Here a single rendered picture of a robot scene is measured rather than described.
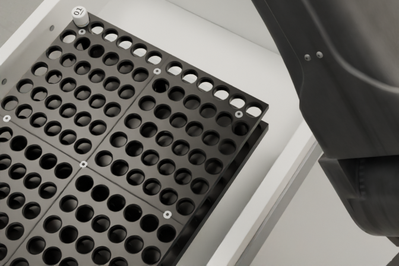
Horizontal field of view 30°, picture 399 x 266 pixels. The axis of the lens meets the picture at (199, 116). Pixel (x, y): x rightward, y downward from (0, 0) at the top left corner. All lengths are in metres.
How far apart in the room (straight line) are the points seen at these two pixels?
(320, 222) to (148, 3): 0.25
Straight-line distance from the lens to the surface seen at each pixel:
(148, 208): 0.52
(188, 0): 0.67
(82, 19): 0.60
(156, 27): 0.68
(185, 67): 0.57
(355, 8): 0.31
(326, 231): 0.66
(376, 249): 0.66
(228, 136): 0.54
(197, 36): 0.67
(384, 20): 0.32
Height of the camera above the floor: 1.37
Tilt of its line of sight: 60 degrees down
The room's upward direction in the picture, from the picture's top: 8 degrees counter-clockwise
